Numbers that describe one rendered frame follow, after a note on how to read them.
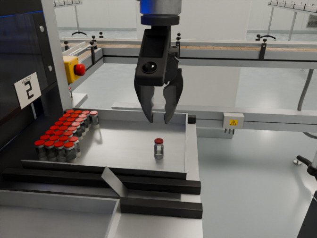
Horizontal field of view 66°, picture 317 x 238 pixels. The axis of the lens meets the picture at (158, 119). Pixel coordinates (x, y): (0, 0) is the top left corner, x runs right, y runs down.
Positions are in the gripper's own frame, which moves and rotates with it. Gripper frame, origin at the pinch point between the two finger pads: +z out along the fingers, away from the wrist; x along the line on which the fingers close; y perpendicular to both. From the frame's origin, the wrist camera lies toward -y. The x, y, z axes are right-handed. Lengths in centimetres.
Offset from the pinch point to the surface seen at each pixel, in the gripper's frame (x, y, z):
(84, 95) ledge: 31.2, 35.4, 10.5
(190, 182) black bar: -7.2, -9.4, 8.4
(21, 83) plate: 30.8, 2.5, -5.8
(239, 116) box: -40, 92, 44
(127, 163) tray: 6.8, -2.6, 10.2
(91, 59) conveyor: 42, 74, 7
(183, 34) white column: -3, 155, 6
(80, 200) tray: 11.5, -16.8, 7.6
